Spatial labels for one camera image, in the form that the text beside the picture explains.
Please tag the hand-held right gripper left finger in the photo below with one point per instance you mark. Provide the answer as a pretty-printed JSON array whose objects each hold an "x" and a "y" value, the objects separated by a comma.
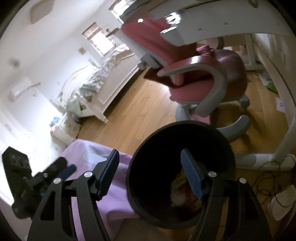
[{"x": 107, "y": 176}]

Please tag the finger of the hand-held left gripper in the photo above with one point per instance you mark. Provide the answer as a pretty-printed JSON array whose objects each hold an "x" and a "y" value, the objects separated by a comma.
[
  {"x": 70, "y": 169},
  {"x": 57, "y": 164}
]

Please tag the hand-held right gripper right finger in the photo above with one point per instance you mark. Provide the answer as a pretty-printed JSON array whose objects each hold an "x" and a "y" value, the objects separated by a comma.
[{"x": 193, "y": 176}]

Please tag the black trash bin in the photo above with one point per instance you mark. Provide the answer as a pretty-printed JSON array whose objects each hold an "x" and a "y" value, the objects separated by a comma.
[{"x": 157, "y": 162}]

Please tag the purple table cloth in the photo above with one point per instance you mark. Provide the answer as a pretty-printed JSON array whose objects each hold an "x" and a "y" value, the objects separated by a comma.
[{"x": 115, "y": 204}]

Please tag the pink plush toy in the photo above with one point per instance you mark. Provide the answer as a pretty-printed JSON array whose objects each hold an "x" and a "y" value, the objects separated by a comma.
[{"x": 53, "y": 129}]

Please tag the white nightstand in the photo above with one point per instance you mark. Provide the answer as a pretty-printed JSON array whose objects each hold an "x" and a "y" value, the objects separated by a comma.
[{"x": 69, "y": 127}]

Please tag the blue bag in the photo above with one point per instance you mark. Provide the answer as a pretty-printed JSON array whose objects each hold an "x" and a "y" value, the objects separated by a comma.
[{"x": 55, "y": 121}]

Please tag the white air conditioner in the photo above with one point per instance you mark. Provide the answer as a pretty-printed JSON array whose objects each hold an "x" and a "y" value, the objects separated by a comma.
[{"x": 20, "y": 89}]

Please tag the white wooden bed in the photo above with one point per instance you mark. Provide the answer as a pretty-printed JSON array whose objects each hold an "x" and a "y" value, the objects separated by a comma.
[{"x": 115, "y": 78}]

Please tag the floral quilt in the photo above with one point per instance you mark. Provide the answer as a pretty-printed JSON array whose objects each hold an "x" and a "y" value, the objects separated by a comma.
[{"x": 99, "y": 74}]

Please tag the pink and grey desk chair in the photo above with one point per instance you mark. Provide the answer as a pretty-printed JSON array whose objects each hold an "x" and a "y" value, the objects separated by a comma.
[{"x": 226, "y": 69}]

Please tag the green toy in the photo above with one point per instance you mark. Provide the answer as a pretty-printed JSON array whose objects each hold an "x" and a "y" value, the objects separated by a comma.
[{"x": 271, "y": 87}]

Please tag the window with closed brown blind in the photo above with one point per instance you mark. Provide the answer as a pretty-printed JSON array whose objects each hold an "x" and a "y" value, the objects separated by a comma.
[{"x": 99, "y": 39}]

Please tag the white desk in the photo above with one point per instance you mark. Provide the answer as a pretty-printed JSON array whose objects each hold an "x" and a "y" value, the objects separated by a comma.
[{"x": 219, "y": 25}]

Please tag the wooden wall ornament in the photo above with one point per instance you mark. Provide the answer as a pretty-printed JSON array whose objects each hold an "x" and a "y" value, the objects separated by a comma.
[{"x": 81, "y": 50}]

